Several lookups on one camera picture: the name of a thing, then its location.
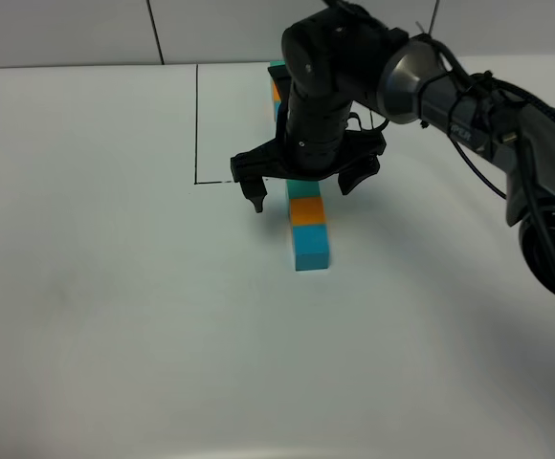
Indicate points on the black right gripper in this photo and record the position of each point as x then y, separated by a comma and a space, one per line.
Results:
312, 142

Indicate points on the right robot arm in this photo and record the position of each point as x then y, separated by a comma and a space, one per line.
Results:
343, 55

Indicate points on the template orange cube block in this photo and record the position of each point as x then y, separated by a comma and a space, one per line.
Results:
276, 95

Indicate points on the template blue cube block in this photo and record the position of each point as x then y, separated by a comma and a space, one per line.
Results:
277, 104

